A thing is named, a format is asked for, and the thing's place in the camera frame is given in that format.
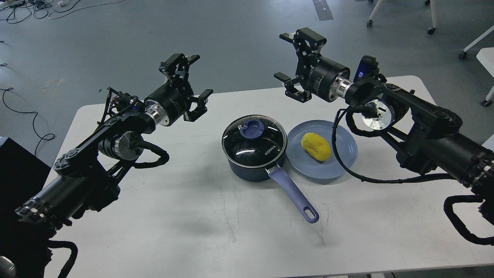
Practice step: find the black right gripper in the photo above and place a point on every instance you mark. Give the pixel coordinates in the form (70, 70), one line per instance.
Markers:
(315, 73)

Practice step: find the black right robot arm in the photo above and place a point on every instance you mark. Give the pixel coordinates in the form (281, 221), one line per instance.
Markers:
(426, 137)

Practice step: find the dark blue saucepan purple handle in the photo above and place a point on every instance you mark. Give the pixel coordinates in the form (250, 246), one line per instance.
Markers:
(276, 172)

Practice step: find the blue round plate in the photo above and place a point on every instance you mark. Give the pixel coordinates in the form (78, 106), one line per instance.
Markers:
(308, 166)

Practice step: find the glass pot lid blue knob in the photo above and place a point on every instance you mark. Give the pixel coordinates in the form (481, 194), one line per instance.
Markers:
(254, 141)

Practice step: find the black box at left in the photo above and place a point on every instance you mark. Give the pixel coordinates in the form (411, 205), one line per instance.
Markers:
(22, 175)

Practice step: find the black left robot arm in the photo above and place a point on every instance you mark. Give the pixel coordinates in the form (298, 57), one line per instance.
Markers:
(88, 175)

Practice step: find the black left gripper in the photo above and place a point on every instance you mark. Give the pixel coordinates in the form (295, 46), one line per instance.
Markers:
(175, 97)

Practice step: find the yellow potato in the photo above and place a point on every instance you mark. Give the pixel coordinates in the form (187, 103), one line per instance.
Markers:
(316, 146)

